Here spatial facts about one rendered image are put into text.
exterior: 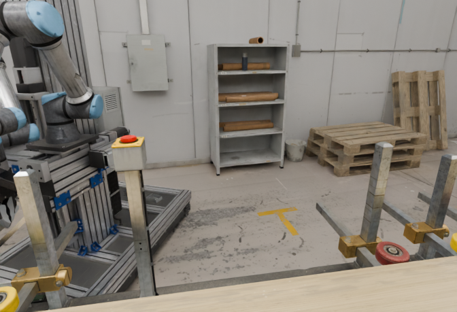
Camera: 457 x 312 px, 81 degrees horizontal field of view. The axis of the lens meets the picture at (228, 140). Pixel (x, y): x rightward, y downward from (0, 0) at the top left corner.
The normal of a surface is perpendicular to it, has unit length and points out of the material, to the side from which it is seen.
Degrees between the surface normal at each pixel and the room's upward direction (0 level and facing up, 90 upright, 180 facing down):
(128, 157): 90
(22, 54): 90
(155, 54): 90
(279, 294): 0
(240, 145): 90
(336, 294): 0
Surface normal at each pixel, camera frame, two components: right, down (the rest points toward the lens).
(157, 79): 0.25, 0.29
